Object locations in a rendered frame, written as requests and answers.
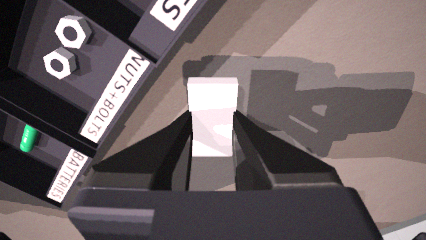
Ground green battery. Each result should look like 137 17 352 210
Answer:
20 125 39 152

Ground black three-compartment bin rack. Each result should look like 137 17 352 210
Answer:
0 0 207 209

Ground white hex nut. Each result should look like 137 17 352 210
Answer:
44 47 76 79
55 15 92 48

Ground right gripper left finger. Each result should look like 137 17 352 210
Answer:
79 110 193 191

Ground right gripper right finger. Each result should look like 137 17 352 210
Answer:
232 110 344 191

